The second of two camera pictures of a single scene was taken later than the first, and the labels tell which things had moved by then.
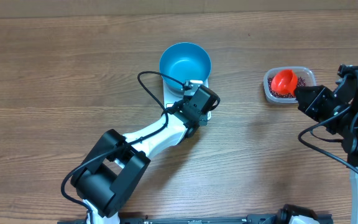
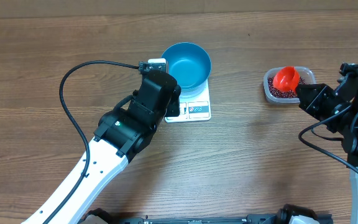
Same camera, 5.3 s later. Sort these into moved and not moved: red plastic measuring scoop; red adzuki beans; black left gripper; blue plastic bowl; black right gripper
Moved: red plastic measuring scoop; black left gripper
Not moved: blue plastic bowl; black right gripper; red adzuki beans
